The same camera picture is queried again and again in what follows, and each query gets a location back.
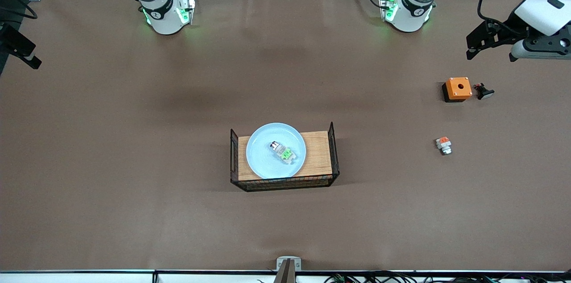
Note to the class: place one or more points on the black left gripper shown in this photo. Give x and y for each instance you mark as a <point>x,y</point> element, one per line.
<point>510,24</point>

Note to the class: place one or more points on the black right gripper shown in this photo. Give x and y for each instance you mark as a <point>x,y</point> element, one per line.
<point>10,38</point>

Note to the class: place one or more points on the green and silver switch block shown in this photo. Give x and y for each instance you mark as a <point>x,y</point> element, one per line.
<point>285,154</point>

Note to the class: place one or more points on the light blue round plate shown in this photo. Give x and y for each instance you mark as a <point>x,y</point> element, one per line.
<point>267,158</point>

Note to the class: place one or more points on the black push button head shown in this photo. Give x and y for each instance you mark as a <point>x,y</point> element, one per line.
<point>484,92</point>

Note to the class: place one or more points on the brown table cover sheet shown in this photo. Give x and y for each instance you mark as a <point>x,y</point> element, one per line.
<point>134,185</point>

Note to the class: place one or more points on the wooden board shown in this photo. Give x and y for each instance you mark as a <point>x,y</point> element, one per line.
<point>319,158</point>

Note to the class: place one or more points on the orange button enclosure box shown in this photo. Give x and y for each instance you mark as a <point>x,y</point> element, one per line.
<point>458,88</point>

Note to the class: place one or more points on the orange and white switch block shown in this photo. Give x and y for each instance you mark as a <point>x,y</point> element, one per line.
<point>444,144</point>

